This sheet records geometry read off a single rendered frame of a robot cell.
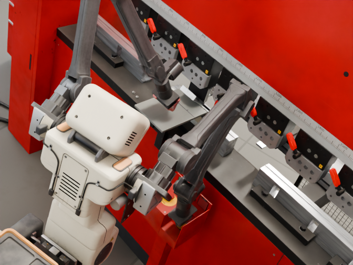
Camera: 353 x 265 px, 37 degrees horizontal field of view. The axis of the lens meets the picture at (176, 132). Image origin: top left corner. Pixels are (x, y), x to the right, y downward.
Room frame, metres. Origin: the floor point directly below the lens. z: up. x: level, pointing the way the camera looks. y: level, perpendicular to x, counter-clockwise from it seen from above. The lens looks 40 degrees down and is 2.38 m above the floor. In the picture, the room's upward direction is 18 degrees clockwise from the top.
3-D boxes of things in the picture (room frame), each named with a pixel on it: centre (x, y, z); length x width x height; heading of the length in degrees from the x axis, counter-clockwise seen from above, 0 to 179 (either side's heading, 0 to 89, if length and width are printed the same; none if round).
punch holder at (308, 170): (1.54, -0.50, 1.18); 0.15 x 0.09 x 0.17; 54
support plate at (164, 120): (1.76, 0.05, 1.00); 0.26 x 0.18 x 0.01; 144
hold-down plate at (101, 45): (2.18, 0.49, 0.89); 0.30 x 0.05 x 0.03; 54
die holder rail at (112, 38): (2.20, 0.41, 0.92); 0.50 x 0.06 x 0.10; 54
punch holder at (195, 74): (1.89, -0.01, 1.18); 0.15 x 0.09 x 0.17; 54
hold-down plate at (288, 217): (1.48, -0.49, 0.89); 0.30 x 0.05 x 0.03; 54
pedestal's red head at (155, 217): (1.45, -0.10, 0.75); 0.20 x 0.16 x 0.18; 56
